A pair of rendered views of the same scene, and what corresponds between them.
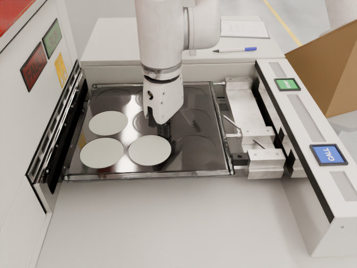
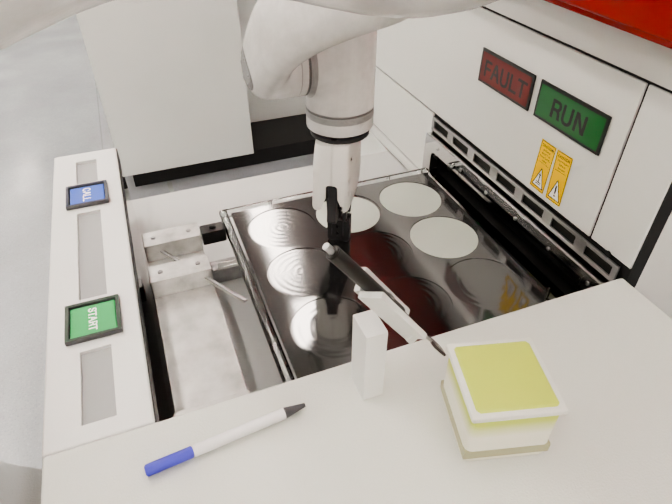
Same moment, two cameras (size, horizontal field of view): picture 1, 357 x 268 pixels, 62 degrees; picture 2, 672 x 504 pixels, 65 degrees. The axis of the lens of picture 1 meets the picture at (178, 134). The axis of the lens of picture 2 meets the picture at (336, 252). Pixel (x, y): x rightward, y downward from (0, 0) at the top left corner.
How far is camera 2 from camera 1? 1.15 m
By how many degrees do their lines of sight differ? 98
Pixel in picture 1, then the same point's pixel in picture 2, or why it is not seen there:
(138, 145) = (367, 214)
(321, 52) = not seen: outside the picture
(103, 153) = (405, 197)
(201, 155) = (270, 222)
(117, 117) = (438, 248)
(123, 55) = (549, 322)
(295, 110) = (104, 256)
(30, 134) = (455, 105)
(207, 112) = (279, 294)
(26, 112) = (465, 87)
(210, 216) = not seen: hidden behind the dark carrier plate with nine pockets
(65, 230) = not seen: hidden behind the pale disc
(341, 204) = (103, 156)
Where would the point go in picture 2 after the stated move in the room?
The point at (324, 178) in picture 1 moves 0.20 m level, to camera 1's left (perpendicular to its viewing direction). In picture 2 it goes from (108, 173) to (239, 152)
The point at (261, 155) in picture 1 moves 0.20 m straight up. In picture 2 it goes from (178, 231) to (148, 101)
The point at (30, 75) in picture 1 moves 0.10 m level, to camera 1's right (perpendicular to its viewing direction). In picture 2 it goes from (489, 71) to (426, 79)
